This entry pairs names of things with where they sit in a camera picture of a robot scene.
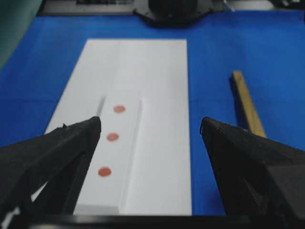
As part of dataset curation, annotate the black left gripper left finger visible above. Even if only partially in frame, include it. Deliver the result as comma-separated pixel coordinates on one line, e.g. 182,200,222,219
0,116,102,229

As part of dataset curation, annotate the blue table mat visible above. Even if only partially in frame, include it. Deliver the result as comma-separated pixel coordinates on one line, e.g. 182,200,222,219
0,11,305,215

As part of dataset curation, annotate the wooden mallet hammer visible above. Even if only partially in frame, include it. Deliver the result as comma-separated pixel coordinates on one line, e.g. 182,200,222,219
230,70,266,138

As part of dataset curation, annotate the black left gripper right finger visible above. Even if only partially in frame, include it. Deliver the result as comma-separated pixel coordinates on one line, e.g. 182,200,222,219
200,117,305,229

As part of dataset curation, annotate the raised white foam strip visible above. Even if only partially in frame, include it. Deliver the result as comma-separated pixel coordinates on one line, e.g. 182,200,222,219
74,92,142,215

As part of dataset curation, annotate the white foam board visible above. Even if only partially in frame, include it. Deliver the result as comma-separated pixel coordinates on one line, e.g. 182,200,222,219
47,39,192,215

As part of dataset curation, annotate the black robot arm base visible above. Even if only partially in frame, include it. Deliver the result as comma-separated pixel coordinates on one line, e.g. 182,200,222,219
132,0,225,28

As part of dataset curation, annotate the green backdrop curtain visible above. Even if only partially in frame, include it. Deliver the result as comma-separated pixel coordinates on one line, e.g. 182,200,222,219
0,0,43,68

